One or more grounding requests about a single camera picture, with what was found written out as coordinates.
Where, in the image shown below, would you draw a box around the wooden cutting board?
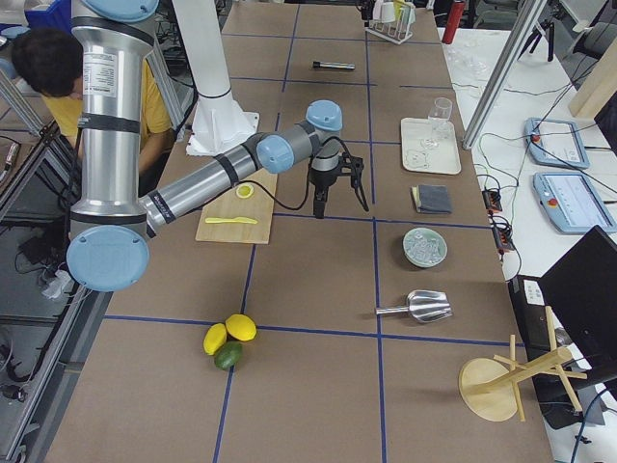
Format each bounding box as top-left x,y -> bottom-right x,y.
196,170 -> 278,244

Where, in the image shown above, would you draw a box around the clear wine glass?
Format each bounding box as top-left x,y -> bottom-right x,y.
425,97 -> 453,149

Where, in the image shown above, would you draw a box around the metal ice scoop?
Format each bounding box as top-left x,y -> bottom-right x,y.
375,289 -> 452,324

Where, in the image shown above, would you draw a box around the black power strip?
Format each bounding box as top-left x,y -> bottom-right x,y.
482,189 -> 516,256

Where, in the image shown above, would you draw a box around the lower blue teach pendant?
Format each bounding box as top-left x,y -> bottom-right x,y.
532,173 -> 616,234

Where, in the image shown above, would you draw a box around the black tripod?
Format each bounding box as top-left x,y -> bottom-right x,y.
519,1 -> 564,62

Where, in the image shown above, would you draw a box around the black laptop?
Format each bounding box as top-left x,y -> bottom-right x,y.
539,226 -> 616,365

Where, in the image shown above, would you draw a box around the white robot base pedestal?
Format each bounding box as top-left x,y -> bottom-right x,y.
173,0 -> 259,156

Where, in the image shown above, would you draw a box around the white wire cup rack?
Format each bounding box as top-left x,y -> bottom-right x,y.
363,19 -> 415,44

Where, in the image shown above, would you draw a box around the upper blue teach pendant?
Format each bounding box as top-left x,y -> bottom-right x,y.
523,118 -> 590,169

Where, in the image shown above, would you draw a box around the yellow plastic knife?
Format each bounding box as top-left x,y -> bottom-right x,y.
203,216 -> 258,225

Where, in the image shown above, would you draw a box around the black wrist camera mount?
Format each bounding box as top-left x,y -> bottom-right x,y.
337,151 -> 369,212

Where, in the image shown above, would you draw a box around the mint green cup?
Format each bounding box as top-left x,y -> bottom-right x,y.
401,1 -> 416,27

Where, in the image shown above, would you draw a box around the yellow cup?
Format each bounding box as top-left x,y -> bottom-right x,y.
393,0 -> 406,20

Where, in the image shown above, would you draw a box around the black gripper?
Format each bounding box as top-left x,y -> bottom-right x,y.
308,168 -> 337,219
361,0 -> 374,22

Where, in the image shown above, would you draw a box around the blue teach pendant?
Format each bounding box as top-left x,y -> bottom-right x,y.
532,173 -> 616,234
523,118 -> 590,169

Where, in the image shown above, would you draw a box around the folded grey cloth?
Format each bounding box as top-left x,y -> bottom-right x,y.
411,184 -> 452,214

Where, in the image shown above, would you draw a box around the aluminium frame post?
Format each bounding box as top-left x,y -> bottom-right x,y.
462,0 -> 548,150

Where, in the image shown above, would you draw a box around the green bowl of ice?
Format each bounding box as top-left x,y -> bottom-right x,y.
402,228 -> 447,268

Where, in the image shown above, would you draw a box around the green lime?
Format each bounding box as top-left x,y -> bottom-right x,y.
214,340 -> 243,370

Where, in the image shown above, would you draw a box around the wooden mug tree stand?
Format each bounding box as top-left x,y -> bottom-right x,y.
458,306 -> 587,422

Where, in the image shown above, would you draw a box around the cream bear serving tray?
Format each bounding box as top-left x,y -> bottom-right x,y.
400,118 -> 462,175

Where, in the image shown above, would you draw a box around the person in yellow shirt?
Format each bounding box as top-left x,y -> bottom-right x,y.
11,28 -> 174,177

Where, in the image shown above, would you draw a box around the remaining lemon slices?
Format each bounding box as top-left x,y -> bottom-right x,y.
235,182 -> 255,200

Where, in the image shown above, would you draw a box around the white cup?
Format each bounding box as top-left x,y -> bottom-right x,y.
371,0 -> 384,22

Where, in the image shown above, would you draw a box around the yellow lemon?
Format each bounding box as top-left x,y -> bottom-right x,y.
202,323 -> 228,356
225,313 -> 257,341

